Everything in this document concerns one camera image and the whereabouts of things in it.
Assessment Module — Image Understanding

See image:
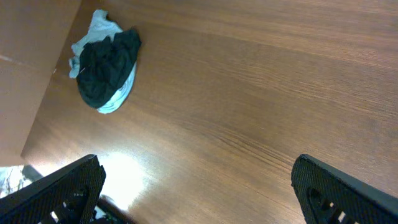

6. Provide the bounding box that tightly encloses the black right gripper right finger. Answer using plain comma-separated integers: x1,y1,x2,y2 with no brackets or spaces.
291,154,397,223

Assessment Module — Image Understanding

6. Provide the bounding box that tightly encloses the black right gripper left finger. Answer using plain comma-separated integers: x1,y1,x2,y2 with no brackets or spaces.
1,154,106,223

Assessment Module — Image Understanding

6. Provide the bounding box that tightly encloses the black garment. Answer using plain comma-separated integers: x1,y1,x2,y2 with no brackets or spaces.
76,29,141,109

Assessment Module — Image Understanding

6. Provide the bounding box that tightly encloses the grey garment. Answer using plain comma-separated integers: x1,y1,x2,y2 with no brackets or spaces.
69,9,137,114

